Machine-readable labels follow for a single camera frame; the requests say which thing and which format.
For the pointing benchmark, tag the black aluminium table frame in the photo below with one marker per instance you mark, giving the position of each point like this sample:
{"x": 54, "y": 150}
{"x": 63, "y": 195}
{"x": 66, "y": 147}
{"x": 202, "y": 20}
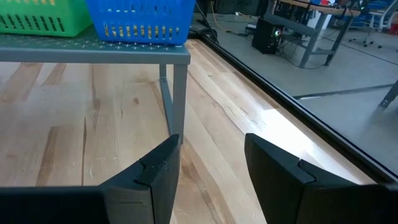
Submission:
{"x": 311, "y": 118}

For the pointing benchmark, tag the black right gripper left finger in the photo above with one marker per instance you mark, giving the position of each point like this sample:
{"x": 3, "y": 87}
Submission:
{"x": 149, "y": 186}

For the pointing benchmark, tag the grey metal desk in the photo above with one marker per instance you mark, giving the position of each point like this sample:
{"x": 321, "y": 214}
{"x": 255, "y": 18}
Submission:
{"x": 311, "y": 29}

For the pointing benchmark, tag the black computer tower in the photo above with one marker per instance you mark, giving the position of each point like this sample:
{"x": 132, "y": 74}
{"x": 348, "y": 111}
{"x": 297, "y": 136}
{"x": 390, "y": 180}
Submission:
{"x": 264, "y": 34}

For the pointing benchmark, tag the white office chair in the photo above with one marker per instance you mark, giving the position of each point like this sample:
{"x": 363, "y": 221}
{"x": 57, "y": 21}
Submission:
{"x": 379, "y": 18}

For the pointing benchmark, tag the grey metal table leg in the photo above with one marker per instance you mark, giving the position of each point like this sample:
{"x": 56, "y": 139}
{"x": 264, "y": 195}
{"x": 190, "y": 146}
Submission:
{"x": 390, "y": 95}

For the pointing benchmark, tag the green plastic basket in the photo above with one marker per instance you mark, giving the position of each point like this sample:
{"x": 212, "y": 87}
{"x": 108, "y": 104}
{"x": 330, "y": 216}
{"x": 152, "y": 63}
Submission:
{"x": 71, "y": 15}

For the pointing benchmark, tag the blue plastic basket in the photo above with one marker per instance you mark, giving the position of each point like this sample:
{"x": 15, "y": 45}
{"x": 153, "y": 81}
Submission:
{"x": 140, "y": 12}

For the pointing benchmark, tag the grey perforated metal riser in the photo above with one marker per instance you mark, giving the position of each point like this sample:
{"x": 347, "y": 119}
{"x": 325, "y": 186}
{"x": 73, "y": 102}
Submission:
{"x": 93, "y": 56}

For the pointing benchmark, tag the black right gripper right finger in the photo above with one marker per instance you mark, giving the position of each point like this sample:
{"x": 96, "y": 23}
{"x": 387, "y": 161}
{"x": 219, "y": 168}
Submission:
{"x": 280, "y": 186}

